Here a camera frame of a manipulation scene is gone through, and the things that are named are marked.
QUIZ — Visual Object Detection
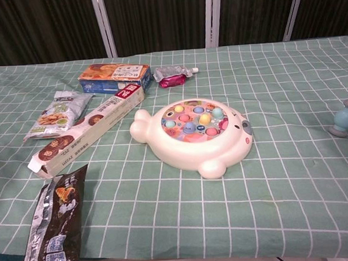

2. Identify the orange blue biscuit box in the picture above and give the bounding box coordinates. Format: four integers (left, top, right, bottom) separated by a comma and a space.
77, 60, 153, 96

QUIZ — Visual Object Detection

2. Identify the white fish-shaped toy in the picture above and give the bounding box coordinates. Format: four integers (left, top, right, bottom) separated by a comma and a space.
127, 93, 257, 185

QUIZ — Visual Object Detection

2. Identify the dark brown snack bag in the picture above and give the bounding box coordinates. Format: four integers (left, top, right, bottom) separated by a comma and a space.
13, 163, 95, 261

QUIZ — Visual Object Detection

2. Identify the green white nut bag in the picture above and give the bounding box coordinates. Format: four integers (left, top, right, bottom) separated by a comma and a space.
19, 88, 99, 143

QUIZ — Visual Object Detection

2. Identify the dark ribbed partition screen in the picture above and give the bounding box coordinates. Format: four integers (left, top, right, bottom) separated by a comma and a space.
0, 0, 348, 80

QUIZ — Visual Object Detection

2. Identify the light blue toy hammer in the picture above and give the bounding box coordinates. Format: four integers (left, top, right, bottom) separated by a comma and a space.
325, 98, 348, 142

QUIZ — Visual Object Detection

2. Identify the white screen frame post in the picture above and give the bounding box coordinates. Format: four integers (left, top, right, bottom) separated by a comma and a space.
90, 0, 119, 60
280, 0, 311, 43
202, 0, 228, 49

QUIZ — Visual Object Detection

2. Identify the long white cookie box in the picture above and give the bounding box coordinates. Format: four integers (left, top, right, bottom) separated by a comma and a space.
22, 82, 150, 180

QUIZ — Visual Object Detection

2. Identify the green checked tablecloth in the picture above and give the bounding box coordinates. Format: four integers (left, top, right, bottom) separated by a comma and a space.
0, 35, 348, 261

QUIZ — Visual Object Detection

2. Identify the silver pink spout pouch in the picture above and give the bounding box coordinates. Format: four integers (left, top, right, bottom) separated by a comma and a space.
152, 63, 202, 90

